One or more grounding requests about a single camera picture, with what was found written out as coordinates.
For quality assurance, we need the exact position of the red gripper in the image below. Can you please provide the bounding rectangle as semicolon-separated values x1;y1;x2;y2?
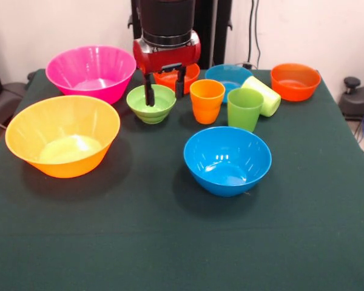
132;30;201;107

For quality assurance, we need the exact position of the lime yellow cup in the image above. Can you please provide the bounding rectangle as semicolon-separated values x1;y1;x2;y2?
241;75;282;118

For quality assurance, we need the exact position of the medium blue bowl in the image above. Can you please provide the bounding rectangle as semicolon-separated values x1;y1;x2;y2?
183;126;272;198

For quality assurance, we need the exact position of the large orange bowl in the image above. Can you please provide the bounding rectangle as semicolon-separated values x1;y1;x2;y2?
5;95;121;179

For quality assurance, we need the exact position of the small green bowl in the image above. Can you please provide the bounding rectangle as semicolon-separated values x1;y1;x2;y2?
126;84;177;124

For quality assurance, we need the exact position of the red-orange bowl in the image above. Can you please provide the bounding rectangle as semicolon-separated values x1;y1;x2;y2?
270;62;322;102
153;62;201;96

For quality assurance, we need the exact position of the orange cup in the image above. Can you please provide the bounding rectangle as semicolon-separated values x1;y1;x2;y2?
189;79;226;125

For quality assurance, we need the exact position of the small blue bowl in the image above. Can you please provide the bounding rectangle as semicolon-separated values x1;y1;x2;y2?
204;64;254;105

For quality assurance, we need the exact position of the green cup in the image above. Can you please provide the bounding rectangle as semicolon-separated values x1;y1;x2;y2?
227;87;265;133

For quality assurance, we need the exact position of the large pink bowl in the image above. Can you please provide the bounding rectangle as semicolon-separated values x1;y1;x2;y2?
45;45;137;105

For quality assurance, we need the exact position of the dark green tablecloth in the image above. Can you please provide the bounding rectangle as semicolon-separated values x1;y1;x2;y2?
0;68;364;291

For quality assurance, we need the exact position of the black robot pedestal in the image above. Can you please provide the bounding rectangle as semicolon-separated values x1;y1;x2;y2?
127;0;233;70

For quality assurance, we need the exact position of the black wall cable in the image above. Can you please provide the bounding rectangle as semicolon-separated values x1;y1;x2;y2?
247;0;261;66

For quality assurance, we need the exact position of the grey pedestal foot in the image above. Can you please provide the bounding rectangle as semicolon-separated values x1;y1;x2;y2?
0;81;30;128
339;76;364;122

